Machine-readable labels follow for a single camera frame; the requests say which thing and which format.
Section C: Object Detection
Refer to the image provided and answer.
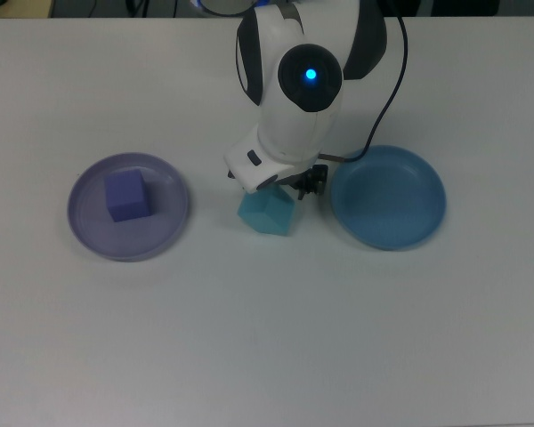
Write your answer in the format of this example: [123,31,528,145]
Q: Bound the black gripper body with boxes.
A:
[273,172,313,189]

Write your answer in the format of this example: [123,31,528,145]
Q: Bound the teal foam cube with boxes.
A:
[237,185,295,238]

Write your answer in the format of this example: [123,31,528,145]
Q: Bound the purple foam cube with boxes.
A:
[103,168,155,223]

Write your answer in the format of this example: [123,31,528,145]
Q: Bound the blue plastic plate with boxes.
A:
[330,145,448,251]

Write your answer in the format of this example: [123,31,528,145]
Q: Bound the purple plastic plate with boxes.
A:
[67,152,190,262]

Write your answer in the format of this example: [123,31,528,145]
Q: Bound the brown wooden board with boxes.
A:
[0,0,53,19]

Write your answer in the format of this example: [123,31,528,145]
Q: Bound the black hanging robot cable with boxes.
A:
[318,15,409,164]

